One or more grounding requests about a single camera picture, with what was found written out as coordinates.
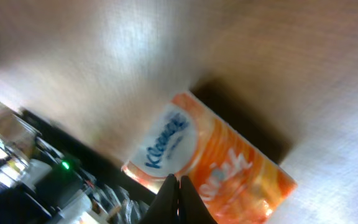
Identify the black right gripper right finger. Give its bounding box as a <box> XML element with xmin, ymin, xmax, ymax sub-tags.
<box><xmin>178</xmin><ymin>176</ymin><xmax>216</xmax><ymax>224</ymax></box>

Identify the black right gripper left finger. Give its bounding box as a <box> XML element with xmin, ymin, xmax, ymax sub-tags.
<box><xmin>139</xmin><ymin>174</ymin><xmax>179</xmax><ymax>224</ymax></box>

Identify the orange small box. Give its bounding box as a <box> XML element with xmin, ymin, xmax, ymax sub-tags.
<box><xmin>122</xmin><ymin>92</ymin><xmax>297</xmax><ymax>223</ymax></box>

